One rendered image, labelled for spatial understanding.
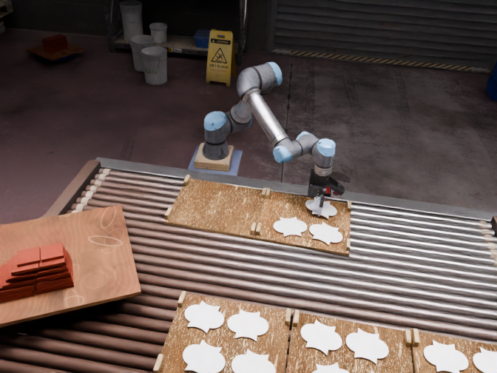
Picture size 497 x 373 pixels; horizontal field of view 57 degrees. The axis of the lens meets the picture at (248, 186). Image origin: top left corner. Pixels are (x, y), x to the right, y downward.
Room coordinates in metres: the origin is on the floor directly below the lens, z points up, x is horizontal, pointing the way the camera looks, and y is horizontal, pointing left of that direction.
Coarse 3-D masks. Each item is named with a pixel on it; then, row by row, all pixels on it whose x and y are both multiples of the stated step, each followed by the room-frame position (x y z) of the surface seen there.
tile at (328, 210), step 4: (308, 200) 1.72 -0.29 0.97; (312, 200) 1.73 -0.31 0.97; (308, 204) 1.69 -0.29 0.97; (324, 204) 1.71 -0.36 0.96; (328, 204) 1.72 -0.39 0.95; (308, 208) 1.66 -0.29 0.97; (324, 208) 1.68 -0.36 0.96; (328, 208) 1.69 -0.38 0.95; (332, 208) 1.69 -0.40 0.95; (312, 212) 1.64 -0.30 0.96; (316, 212) 1.64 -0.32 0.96; (324, 212) 1.65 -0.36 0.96; (328, 212) 1.66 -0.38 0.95; (332, 212) 1.66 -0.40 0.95; (336, 212) 1.67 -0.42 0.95; (320, 216) 1.63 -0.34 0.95; (324, 216) 1.63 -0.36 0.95; (328, 216) 1.64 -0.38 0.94; (332, 216) 1.64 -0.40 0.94
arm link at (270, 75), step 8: (264, 64) 2.03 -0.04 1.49; (272, 64) 2.04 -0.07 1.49; (264, 72) 1.98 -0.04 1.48; (272, 72) 2.00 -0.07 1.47; (280, 72) 2.03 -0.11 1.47; (264, 80) 1.96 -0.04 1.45; (272, 80) 1.99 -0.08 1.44; (280, 80) 2.02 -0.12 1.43; (264, 88) 1.97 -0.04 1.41; (240, 104) 2.13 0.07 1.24; (232, 112) 2.18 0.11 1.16; (240, 112) 2.14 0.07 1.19; (248, 112) 2.13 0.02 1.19; (232, 120) 2.17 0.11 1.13; (240, 120) 2.16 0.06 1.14; (248, 120) 2.18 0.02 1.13; (240, 128) 2.19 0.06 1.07
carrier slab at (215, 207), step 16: (192, 192) 1.76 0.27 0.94; (208, 192) 1.77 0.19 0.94; (224, 192) 1.78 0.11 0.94; (240, 192) 1.79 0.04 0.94; (256, 192) 1.80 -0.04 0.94; (176, 208) 1.64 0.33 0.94; (192, 208) 1.64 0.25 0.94; (208, 208) 1.65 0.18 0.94; (224, 208) 1.66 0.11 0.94; (240, 208) 1.67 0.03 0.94; (256, 208) 1.67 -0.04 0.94; (176, 224) 1.53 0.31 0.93; (192, 224) 1.53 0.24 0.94; (208, 224) 1.54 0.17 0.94; (224, 224) 1.54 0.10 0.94; (240, 224) 1.55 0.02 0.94
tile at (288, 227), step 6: (276, 222) 1.57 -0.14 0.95; (282, 222) 1.57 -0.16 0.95; (288, 222) 1.58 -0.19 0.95; (294, 222) 1.58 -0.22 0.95; (300, 222) 1.58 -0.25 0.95; (276, 228) 1.53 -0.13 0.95; (282, 228) 1.53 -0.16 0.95; (288, 228) 1.54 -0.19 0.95; (294, 228) 1.54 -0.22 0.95; (300, 228) 1.54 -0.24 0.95; (306, 228) 1.54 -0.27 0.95; (288, 234) 1.50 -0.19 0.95; (294, 234) 1.50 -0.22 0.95; (300, 234) 1.50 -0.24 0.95
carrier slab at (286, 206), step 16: (272, 192) 1.80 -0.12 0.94; (272, 208) 1.68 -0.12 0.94; (288, 208) 1.69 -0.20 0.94; (304, 208) 1.70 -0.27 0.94; (336, 208) 1.71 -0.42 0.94; (272, 224) 1.57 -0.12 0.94; (320, 224) 1.59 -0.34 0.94; (336, 224) 1.60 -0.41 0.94; (272, 240) 1.46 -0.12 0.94; (288, 240) 1.47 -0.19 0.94; (304, 240) 1.48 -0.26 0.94
